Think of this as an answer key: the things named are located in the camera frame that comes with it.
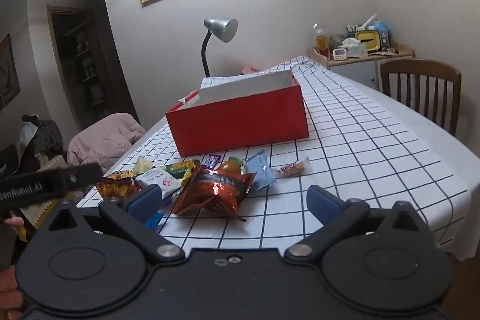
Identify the dark wooden bookshelf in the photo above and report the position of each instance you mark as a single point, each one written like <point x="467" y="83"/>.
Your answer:
<point x="84" y="61"/>

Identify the dark framed wall picture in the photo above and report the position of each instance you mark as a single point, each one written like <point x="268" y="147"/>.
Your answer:
<point x="8" y="72"/>

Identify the white checked tablecloth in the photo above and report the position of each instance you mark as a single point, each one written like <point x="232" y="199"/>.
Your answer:
<point x="356" y="140"/>

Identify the pale yellow snack packet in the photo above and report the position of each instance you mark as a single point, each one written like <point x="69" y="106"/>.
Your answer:
<point x="144" y="165"/>

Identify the white snack packet red mark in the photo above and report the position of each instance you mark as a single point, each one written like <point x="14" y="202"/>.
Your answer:
<point x="155" y="179"/>

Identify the white kitchen timer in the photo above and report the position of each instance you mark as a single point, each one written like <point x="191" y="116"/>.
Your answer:
<point x="339" y="54"/>

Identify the red cardboard box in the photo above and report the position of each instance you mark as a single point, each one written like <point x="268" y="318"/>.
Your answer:
<point x="240" y="125"/>

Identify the black bag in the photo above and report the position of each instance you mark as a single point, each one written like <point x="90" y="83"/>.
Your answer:
<point x="41" y="140"/>

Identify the grey cabinet with wooden top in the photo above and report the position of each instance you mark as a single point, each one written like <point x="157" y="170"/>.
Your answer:
<point x="356" y="70"/>

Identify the light blue snack packet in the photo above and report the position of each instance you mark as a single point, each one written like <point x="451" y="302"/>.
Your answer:
<point x="262" y="172"/>

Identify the silver desk lamp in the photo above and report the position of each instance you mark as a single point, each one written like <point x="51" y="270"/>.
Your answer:
<point x="221" y="28"/>

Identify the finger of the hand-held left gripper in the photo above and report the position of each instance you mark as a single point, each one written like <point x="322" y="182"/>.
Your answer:
<point x="84" y="175"/>

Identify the small clear-wrapped snack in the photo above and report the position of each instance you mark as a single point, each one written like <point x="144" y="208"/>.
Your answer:
<point x="290" y="168"/>

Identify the packaged brown egg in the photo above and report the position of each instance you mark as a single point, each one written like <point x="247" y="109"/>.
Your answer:
<point x="230" y="165"/>

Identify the green yellow snack packet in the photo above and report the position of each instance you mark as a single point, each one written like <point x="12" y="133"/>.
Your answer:
<point x="185" y="170"/>

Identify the white stick-shaped tool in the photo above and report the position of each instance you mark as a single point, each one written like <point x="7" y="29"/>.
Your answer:
<point x="369" y="21"/>

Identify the orange-yellow snack bag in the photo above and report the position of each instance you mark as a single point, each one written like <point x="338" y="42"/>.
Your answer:
<point x="116" y="185"/>

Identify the clear bottle with amber liquid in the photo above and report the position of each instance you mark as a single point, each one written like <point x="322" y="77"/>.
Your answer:
<point x="321" y="42"/>

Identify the blue patterned container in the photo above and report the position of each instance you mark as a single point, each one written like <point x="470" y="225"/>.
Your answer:
<point x="383" y="35"/>

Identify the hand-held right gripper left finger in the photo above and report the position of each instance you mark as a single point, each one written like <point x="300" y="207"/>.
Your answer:
<point x="144" y="202"/>

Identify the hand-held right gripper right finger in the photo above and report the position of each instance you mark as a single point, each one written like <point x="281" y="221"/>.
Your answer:
<point x="322" y="203"/>

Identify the red-brown shiny chip bag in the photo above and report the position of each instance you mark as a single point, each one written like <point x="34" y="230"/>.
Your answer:
<point x="210" y="188"/>

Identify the purple candy bar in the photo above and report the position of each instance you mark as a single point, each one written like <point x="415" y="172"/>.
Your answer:
<point x="212" y="161"/>

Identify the white green tissue pack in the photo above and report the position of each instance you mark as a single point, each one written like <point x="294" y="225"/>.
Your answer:
<point x="354" y="48"/>

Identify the yellow box-shaped device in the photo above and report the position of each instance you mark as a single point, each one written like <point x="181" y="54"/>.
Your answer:
<point x="369" y="40"/>

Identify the pink paper item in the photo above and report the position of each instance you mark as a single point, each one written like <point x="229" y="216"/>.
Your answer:
<point x="250" y="69"/>

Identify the person's left hand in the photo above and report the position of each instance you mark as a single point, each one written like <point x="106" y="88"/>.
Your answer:
<point x="9" y="293"/>

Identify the brown wooden chair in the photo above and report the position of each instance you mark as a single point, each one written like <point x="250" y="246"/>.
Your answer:
<point x="420" y="67"/>

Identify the pink padded jacket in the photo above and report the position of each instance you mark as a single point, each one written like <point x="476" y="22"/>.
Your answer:
<point x="105" y="140"/>

